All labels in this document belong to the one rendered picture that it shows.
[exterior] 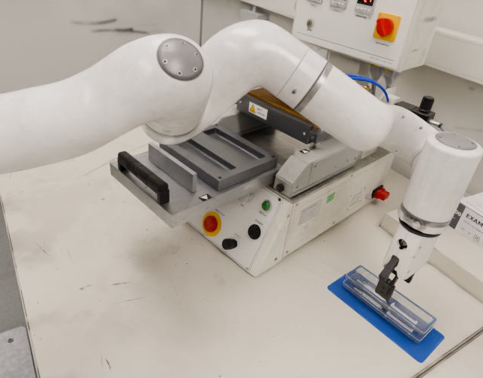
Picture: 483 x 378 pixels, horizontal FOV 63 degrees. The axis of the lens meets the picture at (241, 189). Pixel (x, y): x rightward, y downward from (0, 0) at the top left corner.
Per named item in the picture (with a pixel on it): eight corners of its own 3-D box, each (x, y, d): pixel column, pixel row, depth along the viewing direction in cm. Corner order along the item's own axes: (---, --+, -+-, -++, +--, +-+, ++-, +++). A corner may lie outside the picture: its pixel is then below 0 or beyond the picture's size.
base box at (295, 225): (294, 153, 140) (303, 107, 130) (389, 204, 118) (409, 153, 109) (166, 205, 107) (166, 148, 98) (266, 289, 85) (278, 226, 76)
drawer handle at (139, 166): (127, 166, 80) (125, 148, 78) (169, 202, 71) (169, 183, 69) (118, 169, 79) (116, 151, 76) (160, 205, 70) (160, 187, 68)
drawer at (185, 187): (218, 142, 101) (220, 114, 96) (282, 181, 88) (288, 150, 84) (110, 178, 83) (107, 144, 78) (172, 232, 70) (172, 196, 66)
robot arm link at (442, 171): (400, 187, 74) (403, 216, 66) (424, 122, 67) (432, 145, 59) (447, 197, 72) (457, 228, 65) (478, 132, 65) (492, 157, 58)
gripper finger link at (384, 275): (387, 268, 69) (382, 287, 72) (412, 245, 72) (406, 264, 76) (381, 265, 69) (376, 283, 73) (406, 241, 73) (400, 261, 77)
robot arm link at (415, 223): (436, 230, 64) (430, 244, 65) (460, 212, 69) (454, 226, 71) (391, 205, 69) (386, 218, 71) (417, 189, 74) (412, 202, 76)
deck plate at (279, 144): (303, 106, 131) (304, 103, 130) (399, 148, 111) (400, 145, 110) (191, 140, 103) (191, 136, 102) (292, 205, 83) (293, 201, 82)
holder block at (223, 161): (216, 132, 97) (217, 122, 95) (276, 167, 85) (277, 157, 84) (159, 149, 87) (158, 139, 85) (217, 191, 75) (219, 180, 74)
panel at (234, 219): (171, 208, 105) (196, 143, 101) (248, 272, 88) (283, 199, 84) (165, 207, 104) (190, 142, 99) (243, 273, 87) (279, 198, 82)
